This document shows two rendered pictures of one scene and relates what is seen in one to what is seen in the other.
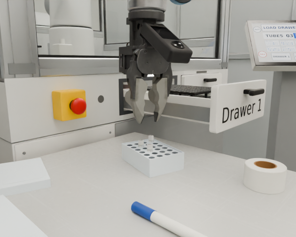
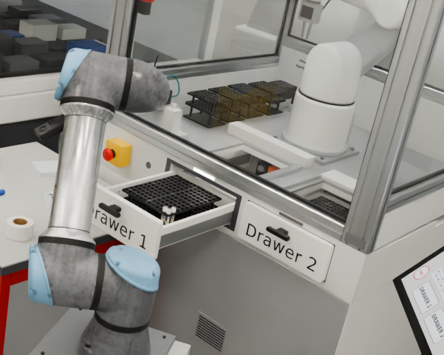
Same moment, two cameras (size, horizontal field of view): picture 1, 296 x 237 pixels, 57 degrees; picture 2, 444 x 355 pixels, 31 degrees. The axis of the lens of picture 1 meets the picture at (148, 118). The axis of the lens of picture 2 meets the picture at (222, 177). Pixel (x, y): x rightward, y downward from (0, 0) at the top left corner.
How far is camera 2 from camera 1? 237 cm
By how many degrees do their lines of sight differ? 79
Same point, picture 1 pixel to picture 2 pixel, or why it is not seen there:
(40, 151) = (102, 174)
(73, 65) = (134, 126)
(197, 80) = (266, 221)
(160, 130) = (204, 243)
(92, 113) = (139, 172)
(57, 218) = (3, 177)
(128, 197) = (19, 194)
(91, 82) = (144, 146)
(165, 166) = (48, 204)
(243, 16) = not seen: outside the picture
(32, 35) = not seen: hidden behind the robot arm
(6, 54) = not seen: hidden behind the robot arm
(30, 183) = (37, 168)
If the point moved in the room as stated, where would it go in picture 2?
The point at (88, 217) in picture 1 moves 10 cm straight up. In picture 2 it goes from (2, 184) to (5, 153)
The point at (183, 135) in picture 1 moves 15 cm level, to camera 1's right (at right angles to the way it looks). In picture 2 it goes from (238, 280) to (242, 309)
